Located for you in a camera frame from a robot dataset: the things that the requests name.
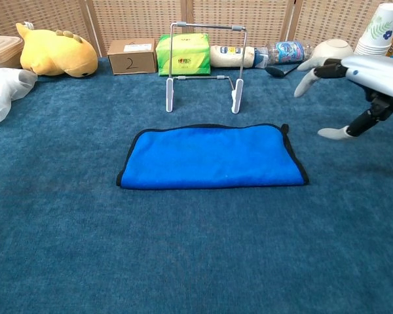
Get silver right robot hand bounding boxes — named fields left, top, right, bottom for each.
left=293, top=54, right=393, bottom=141

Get blue and grey towel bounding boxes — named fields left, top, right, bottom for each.
left=116, top=122, right=310, bottom=190

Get clear plastic water bottle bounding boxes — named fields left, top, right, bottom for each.
left=253, top=40, right=314, bottom=69

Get cream mayonnaise bottle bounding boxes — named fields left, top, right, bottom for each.
left=210, top=44, right=259, bottom=69

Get yellow plush dinosaur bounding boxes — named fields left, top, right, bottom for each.
left=15, top=22, right=99, bottom=79

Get stack of white paper cups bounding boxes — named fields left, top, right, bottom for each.
left=354, top=3, right=393, bottom=57

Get beige upturned bowl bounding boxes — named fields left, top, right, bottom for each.
left=309, top=38, right=354, bottom=61

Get dark spoon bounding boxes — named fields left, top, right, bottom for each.
left=265, top=63, right=301, bottom=79

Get green tissue pack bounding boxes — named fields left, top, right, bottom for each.
left=155, top=33, right=212, bottom=77

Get small cardboard box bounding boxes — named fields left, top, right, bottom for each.
left=107, top=38, right=157, bottom=76

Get woven folding screen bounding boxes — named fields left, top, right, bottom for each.
left=0, top=0, right=393, bottom=59

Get blue carpet table cover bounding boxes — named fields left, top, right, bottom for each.
left=0, top=56, right=393, bottom=314

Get white plastic bag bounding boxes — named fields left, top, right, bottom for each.
left=0, top=67, right=39, bottom=125

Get beige lidded food container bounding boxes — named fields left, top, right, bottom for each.
left=0, top=34, right=24, bottom=69

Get metal wire stand white feet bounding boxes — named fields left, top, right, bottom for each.
left=165, top=21, right=249, bottom=114

